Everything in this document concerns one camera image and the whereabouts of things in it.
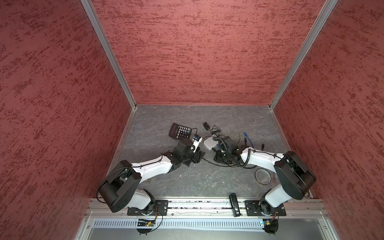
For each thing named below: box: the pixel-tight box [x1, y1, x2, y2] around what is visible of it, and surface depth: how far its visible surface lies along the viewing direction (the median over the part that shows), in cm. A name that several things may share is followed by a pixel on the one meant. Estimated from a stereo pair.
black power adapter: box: [203, 122, 210, 131], surface depth 108 cm
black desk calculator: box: [168, 122, 192, 140], surface depth 105 cm
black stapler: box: [228, 193, 243, 218], surface depth 74 cm
